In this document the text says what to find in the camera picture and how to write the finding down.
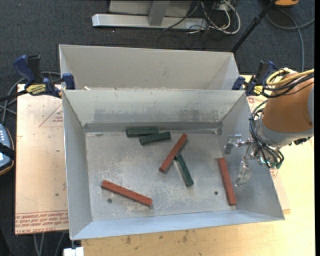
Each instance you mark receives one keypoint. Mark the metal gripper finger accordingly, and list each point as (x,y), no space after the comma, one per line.
(243,172)
(228,146)

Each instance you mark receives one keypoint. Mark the red-brown flat block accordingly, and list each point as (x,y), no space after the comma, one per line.
(226,181)
(126,193)
(173,153)

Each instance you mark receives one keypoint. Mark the dark green flat block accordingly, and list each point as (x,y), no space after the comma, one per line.
(155,138)
(142,131)
(185,171)

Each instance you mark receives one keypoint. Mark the grey metal bin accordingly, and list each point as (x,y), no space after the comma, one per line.
(140,170)

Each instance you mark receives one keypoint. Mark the brown cardboard board, red print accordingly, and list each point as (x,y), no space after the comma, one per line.
(40,162)

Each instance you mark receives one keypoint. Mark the black cylinder on white bracket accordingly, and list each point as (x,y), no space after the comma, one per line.
(301,141)

